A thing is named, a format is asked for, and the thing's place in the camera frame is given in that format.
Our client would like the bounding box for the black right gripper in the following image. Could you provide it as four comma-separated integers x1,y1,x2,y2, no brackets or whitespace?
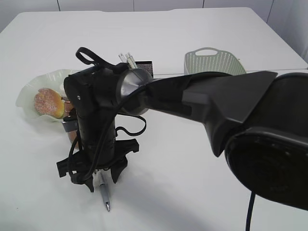
56,139,139,193

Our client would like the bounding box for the grey grip pen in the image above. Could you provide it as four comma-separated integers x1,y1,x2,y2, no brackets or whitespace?
95,170,111,212

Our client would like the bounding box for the brown coffee bottle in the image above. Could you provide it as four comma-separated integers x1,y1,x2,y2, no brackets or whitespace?
60,83,77,143

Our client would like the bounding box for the sugared bread roll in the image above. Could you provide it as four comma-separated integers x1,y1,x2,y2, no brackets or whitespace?
34,88,64,119

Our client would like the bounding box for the transparent plastic ruler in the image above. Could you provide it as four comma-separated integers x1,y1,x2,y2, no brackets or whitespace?
118,53,127,63

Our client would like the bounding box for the blue white pen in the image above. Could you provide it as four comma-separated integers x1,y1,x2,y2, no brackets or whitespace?
126,52,138,69

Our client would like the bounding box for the yellow beige pen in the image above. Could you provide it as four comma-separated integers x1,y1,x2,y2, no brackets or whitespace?
126,63,140,79

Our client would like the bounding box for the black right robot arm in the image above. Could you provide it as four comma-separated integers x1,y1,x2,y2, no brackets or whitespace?
57,67,308,210

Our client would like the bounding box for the pale green wavy plate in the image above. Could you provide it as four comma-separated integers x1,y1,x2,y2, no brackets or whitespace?
15,69,78,122

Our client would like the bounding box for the black mesh pen holder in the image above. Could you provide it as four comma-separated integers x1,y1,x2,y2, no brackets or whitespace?
135,61,154,77

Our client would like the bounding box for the pale green plastic basket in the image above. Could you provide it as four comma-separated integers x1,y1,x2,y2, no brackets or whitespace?
184,48,246,76

